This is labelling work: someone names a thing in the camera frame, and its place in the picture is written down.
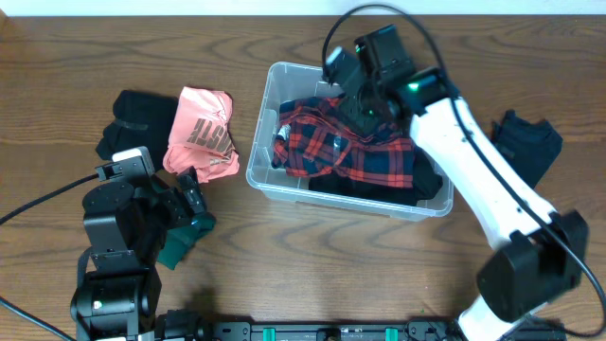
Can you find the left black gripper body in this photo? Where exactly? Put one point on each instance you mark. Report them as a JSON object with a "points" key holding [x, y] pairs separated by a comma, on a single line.
{"points": [[175, 204]]}

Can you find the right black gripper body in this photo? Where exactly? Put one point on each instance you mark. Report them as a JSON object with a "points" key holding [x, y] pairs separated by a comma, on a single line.
{"points": [[373, 106]]}

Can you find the red navy plaid shirt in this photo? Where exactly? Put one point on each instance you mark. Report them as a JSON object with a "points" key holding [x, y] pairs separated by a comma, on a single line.
{"points": [[313, 140]]}

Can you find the clear plastic storage bin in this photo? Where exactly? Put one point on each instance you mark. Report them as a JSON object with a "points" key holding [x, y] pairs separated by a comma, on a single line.
{"points": [[288, 81]]}

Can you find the large black garment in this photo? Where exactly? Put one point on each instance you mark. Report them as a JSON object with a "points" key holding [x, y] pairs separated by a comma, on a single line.
{"points": [[426, 185]]}

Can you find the dark navy garment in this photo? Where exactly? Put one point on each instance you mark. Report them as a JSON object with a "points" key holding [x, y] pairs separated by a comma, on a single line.
{"points": [[529, 148]]}

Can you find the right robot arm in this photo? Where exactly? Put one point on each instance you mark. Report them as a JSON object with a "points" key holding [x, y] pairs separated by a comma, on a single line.
{"points": [[538, 253]]}

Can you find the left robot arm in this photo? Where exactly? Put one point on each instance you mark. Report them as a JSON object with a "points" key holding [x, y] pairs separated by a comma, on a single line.
{"points": [[133, 221]]}

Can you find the dark green folded garment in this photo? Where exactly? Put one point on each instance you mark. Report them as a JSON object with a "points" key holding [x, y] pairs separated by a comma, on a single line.
{"points": [[181, 239]]}

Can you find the pink folded printed t-shirt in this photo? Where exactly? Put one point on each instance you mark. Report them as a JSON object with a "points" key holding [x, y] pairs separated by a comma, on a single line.
{"points": [[199, 136]]}

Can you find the folded black garment with tape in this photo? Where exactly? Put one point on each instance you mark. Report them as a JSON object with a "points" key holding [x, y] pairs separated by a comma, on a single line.
{"points": [[142, 119]]}

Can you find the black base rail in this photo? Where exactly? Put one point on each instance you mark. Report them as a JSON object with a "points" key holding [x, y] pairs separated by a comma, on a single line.
{"points": [[189, 326]]}

